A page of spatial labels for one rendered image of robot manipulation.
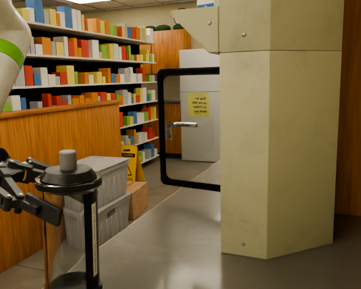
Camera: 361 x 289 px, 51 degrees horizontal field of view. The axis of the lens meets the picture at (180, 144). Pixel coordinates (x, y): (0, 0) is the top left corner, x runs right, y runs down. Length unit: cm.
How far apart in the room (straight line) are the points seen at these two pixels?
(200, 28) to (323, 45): 28
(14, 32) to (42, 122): 215
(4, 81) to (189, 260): 64
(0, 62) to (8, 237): 219
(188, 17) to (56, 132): 261
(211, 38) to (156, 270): 53
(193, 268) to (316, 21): 61
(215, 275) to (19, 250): 252
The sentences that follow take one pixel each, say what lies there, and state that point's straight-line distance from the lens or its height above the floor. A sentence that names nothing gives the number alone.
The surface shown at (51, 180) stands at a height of 120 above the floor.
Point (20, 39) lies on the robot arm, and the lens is 116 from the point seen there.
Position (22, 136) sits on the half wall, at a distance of 312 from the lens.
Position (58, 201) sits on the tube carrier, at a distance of 63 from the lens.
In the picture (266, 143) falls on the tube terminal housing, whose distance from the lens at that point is 85.
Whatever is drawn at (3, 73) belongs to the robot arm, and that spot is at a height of 138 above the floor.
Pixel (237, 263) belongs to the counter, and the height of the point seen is 94.
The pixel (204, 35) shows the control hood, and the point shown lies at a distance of 88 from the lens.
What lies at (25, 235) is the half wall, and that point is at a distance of 326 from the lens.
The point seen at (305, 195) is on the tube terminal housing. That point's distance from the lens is 95.
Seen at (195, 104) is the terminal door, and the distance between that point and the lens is 123.
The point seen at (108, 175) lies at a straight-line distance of 323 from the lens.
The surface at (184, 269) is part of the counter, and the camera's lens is 88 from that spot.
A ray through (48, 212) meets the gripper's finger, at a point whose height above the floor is 116.
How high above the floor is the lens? 136
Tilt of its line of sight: 10 degrees down
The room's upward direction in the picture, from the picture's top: 1 degrees counter-clockwise
